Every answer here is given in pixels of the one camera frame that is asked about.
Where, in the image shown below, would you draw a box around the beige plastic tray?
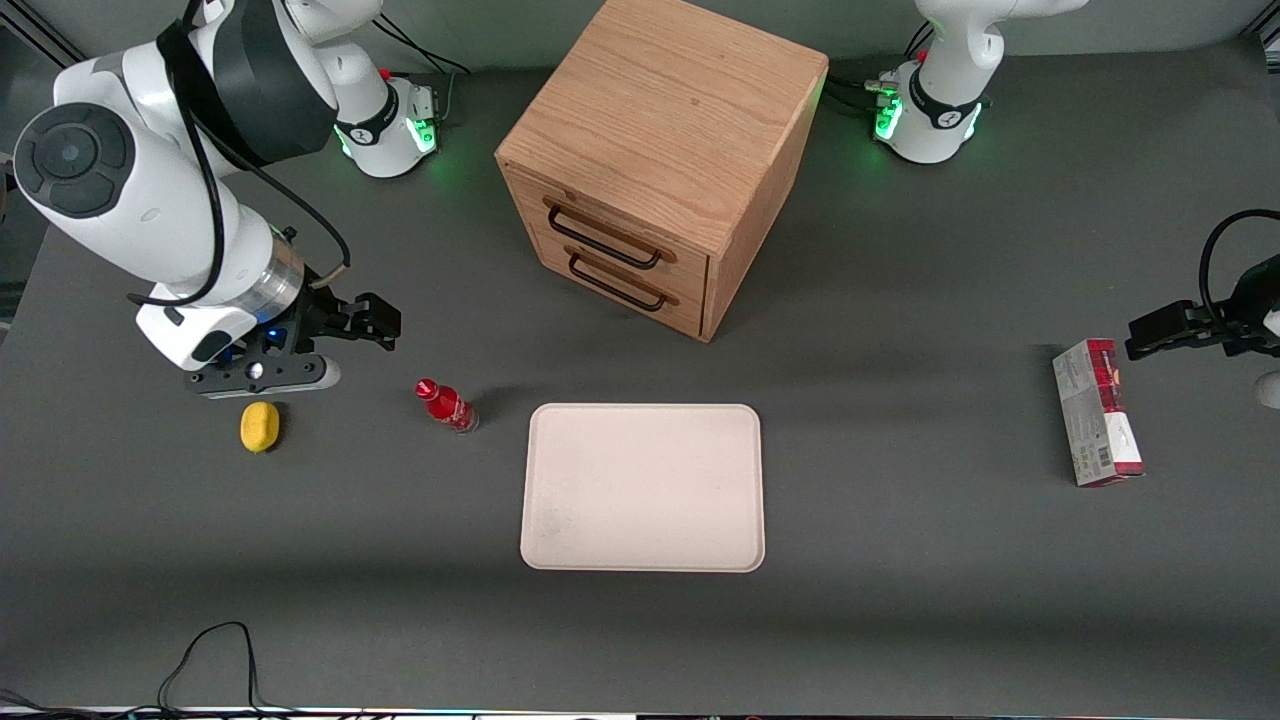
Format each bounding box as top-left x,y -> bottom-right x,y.
520,403 -> 767,573

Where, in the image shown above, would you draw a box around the black left base cables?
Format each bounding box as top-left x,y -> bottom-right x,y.
825,22 -> 936,119

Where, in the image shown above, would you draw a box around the black cable on table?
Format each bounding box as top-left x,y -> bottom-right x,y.
0,621 -> 306,720

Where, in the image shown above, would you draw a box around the wooden drawer cabinet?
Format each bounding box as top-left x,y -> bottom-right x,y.
495,0 -> 830,344

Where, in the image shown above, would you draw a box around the black right base cables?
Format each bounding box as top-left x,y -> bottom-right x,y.
376,12 -> 473,79

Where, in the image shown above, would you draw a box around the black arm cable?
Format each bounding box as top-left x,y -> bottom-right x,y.
128,0 -> 352,308
1199,208 -> 1280,323

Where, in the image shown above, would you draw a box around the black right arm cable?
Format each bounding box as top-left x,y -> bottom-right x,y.
128,0 -> 352,308

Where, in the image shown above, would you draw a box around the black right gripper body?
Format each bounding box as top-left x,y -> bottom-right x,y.
236,296 -> 352,369

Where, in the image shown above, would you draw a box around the red coke bottle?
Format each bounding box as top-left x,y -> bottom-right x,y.
415,378 -> 480,435

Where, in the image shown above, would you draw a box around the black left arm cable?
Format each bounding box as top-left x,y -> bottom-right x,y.
1199,208 -> 1280,323

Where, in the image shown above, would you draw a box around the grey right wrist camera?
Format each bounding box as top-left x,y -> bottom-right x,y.
183,352 -> 343,400

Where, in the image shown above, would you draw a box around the black metal drawer handle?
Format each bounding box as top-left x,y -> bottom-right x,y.
566,248 -> 680,313
544,196 -> 679,271

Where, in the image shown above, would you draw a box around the black base cables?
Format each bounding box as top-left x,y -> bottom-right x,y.
376,12 -> 473,79
825,22 -> 936,119

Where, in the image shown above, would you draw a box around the red and grey carton box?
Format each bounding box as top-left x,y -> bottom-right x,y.
1052,338 -> 1147,489

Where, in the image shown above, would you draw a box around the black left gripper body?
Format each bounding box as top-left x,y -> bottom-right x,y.
1214,254 -> 1280,358

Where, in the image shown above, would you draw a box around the yellow lemon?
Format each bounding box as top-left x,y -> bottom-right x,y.
240,401 -> 282,454

